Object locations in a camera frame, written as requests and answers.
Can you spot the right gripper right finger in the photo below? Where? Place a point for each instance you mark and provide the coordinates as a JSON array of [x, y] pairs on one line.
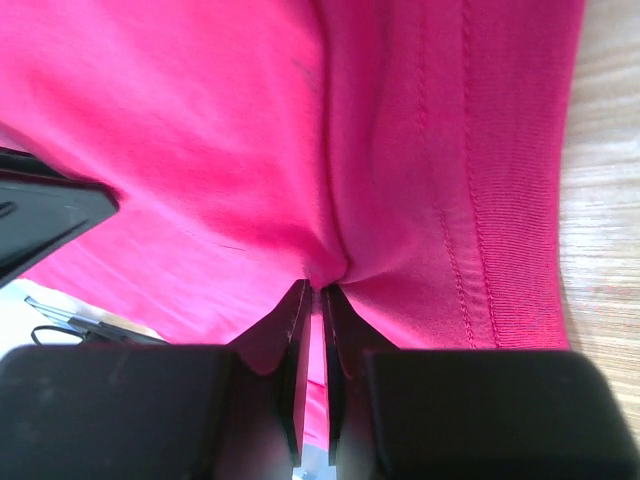
[[466, 414]]

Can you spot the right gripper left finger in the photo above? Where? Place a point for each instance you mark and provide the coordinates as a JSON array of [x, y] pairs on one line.
[[122, 405]]

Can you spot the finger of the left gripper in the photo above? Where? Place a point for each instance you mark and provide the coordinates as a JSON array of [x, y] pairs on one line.
[[43, 210]]

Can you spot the pink red t-shirt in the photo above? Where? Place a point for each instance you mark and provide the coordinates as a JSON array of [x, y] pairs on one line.
[[408, 151]]

